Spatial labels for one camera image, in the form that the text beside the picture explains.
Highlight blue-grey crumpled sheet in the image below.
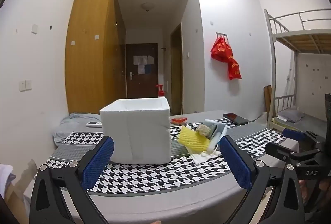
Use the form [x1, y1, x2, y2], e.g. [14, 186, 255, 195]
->
[52, 113, 102, 148]

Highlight houndstooth patterned table mat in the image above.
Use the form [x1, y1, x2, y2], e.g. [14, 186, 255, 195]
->
[47, 119, 287, 193]

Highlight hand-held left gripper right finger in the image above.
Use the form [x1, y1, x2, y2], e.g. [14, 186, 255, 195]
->
[219, 135, 306, 224]

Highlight wooden planks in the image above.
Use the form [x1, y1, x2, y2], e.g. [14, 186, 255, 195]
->
[264, 86, 273, 126]

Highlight blue face mask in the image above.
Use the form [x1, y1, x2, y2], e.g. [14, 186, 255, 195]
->
[211, 123, 228, 147]

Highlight beige crumpled cloth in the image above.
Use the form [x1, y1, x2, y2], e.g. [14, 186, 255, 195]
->
[196, 123, 211, 137]

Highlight dark brown door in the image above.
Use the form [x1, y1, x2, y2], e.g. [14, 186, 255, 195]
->
[125, 43, 158, 99]

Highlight red plastic bag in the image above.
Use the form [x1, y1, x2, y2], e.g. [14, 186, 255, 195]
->
[210, 35, 233, 62]
[228, 59, 242, 80]

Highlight grey pillow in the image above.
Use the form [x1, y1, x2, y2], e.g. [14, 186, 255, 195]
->
[278, 108, 305, 124]

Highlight black smartphone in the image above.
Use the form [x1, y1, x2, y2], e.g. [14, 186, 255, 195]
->
[223, 113, 249, 125]

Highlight yellow sponge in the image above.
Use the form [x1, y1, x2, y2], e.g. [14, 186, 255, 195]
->
[178, 126, 211, 154]

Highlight white face mask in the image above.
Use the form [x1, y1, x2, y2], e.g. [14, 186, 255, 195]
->
[190, 140, 221, 165]

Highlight wooden side door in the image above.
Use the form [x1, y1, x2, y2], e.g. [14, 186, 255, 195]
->
[171, 23, 184, 115]

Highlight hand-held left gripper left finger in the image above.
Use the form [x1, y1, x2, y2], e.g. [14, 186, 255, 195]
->
[29, 136, 115, 224]

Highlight paper notices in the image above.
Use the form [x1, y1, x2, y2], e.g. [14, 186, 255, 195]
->
[133, 56, 154, 75]

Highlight white foam box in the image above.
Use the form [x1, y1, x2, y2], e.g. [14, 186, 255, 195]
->
[100, 97, 171, 164]

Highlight metal bunk bed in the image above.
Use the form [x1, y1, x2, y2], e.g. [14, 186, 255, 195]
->
[264, 8, 331, 137]

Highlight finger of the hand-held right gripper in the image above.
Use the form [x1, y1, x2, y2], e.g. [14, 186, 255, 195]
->
[282, 128, 325, 144]
[265, 142, 300, 162]

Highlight wooden wardrobe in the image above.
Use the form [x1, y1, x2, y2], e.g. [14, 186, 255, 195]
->
[65, 0, 127, 114]

